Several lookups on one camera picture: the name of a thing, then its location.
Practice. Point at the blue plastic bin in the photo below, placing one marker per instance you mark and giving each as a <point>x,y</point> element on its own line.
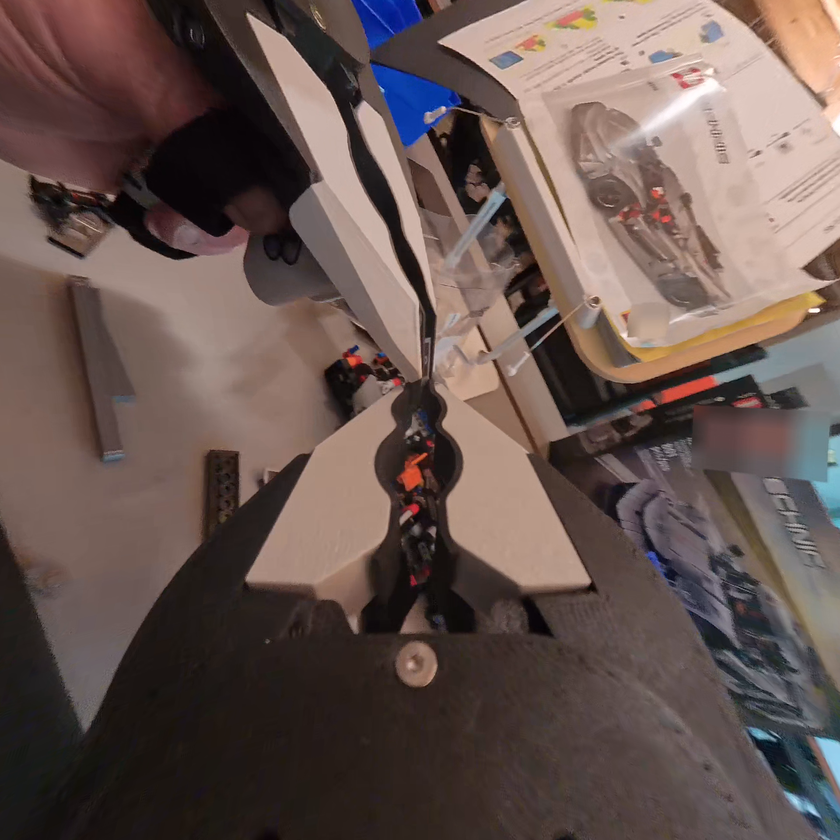
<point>407,98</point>

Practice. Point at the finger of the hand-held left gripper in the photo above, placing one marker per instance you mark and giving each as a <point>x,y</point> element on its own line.
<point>341,197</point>
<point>417,249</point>

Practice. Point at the dark lego box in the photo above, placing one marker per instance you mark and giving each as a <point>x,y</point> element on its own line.
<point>722,590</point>

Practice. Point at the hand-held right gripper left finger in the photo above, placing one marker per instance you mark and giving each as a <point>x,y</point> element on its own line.
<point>321,525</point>

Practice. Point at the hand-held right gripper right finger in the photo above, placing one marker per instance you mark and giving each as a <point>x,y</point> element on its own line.
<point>518,525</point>

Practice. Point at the white instruction booklet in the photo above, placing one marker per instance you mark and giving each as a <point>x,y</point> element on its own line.
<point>689,197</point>

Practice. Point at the white wooden book stand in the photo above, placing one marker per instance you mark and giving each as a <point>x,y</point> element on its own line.
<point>551,216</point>

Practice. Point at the partly built lego car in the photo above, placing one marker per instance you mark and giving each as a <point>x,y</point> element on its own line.
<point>354,380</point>

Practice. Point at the person's left hand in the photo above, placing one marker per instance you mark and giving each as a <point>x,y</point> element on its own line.
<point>79,79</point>

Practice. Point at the long grey lego beam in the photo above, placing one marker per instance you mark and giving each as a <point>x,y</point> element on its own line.
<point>98,367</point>

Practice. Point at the clear bag of black parts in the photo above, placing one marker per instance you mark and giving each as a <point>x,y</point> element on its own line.
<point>72,223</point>

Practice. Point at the black lego plate with holes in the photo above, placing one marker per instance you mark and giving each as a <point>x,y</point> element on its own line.
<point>223,492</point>

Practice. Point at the printed paper sheet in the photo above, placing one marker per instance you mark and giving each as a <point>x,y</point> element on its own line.
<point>590,39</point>

